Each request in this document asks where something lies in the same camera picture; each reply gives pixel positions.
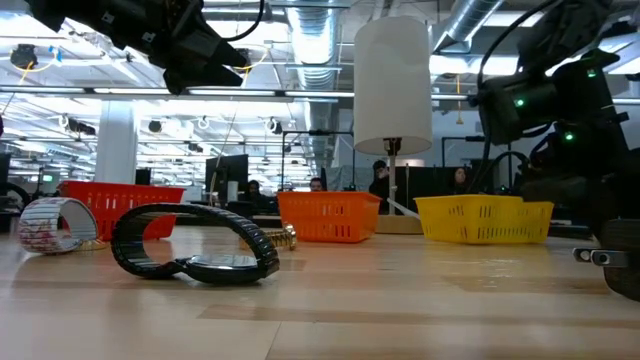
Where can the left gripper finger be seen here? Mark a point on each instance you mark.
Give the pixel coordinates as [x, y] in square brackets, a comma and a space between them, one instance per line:
[205, 75]
[222, 52]

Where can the black link band watch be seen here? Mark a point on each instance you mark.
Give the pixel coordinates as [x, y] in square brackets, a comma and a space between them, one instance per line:
[220, 272]

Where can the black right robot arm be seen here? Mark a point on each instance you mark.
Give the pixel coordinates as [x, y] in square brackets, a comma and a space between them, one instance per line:
[610, 125]

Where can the person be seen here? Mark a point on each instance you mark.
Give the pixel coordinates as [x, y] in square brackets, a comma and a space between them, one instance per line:
[380, 185]
[316, 184]
[458, 180]
[252, 192]

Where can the black computer monitor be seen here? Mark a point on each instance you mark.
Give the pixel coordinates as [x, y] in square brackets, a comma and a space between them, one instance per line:
[225, 170]

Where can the yellow plastic basket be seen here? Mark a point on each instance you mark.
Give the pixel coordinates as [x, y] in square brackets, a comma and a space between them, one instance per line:
[480, 220]

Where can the white shade table lamp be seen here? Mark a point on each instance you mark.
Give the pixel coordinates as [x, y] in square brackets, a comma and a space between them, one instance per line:
[392, 85]

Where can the black ceiling spotlight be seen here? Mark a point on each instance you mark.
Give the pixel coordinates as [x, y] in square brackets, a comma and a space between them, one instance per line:
[23, 56]

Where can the red plastic basket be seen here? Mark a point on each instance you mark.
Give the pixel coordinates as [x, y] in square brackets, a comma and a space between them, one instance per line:
[125, 200]

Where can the gold metal watch band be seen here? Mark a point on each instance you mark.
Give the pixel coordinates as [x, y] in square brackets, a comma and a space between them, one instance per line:
[280, 239]

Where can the orange plastic basket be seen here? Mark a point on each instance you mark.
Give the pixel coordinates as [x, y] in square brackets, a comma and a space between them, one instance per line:
[325, 215]

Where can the grey power plug adapter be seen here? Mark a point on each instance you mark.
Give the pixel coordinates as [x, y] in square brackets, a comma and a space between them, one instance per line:
[622, 270]

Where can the white floral watch band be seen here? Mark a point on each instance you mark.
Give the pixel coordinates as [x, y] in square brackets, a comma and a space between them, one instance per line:
[35, 225]

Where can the black metal rig frame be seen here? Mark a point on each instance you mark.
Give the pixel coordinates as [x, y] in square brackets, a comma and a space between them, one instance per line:
[320, 132]
[460, 138]

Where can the silver ribbed ceiling duct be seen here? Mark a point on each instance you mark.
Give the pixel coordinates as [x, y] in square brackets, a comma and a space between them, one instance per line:
[315, 50]

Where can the silver slanted ceiling duct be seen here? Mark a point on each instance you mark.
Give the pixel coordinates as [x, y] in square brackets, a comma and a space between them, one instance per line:
[465, 22]

